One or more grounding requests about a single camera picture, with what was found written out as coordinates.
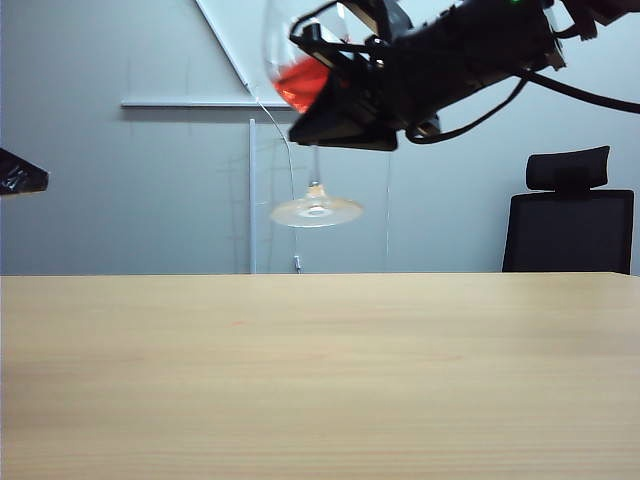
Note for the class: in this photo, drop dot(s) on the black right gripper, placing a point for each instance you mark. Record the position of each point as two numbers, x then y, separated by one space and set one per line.
475 50

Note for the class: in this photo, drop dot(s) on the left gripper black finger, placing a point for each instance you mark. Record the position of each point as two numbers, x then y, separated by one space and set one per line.
20 175

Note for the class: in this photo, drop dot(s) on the wine goblet with red liquid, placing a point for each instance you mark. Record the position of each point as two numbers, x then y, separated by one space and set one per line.
315 211

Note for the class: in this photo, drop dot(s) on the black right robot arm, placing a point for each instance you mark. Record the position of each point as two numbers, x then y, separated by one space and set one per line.
617 9

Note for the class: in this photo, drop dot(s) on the black mesh office chair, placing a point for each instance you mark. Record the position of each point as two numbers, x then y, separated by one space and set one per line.
570 230

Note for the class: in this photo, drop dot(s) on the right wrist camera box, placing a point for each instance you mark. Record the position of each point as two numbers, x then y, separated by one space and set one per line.
390 15

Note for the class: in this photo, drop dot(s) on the white diagonal wall conduit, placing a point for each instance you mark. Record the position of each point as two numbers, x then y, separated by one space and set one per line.
222 45

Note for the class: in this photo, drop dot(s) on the white vertical wall conduit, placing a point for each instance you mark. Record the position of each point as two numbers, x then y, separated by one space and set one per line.
253 200

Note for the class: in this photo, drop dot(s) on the white horizontal wall conduit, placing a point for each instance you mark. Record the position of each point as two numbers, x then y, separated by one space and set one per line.
200 104

